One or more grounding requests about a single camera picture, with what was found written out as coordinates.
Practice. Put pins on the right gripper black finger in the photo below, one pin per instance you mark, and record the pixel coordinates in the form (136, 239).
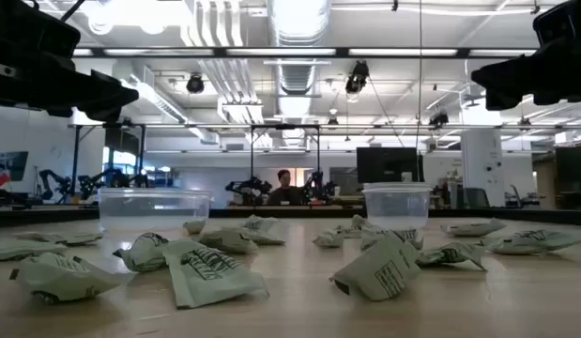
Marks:
(506, 75)
(496, 99)

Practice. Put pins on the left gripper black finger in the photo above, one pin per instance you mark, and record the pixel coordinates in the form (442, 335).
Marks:
(107, 91)
(109, 114)

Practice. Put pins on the green packet bold print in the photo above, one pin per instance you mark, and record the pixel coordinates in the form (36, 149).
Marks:
(210, 277)

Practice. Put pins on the black background robot arm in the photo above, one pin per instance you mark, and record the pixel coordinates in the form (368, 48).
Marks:
(95, 180)
(252, 187)
(316, 185)
(55, 180)

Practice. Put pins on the black hanging screen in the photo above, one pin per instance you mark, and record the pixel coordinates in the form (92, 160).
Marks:
(122, 141)

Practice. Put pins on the white column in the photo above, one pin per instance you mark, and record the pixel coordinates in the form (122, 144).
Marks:
(482, 164)

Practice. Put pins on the black hanging spotlight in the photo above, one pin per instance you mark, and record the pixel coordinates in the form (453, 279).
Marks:
(357, 77)
(194, 84)

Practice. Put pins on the dark office chair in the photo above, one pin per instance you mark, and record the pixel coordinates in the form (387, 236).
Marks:
(477, 198)

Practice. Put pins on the red black background gripper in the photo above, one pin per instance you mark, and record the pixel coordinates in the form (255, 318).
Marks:
(1, 180)

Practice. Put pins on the wide clear plastic container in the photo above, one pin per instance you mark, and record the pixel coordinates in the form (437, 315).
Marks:
(154, 209)

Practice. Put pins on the black monitor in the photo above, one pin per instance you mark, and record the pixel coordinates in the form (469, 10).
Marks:
(386, 164)

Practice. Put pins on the small clear plastic container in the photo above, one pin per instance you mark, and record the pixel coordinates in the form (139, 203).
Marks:
(397, 206)

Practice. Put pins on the seated person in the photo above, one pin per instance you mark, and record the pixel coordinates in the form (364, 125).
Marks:
(285, 192)

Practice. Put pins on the dark wall picture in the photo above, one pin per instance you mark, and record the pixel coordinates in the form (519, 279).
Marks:
(13, 164)

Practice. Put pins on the black background rig frame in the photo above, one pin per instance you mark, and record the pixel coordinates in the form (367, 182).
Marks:
(285, 127)

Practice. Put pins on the silver ceiling duct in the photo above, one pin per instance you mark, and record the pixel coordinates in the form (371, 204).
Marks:
(297, 77)

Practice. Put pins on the black metal table frame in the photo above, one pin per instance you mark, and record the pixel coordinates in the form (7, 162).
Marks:
(290, 212)

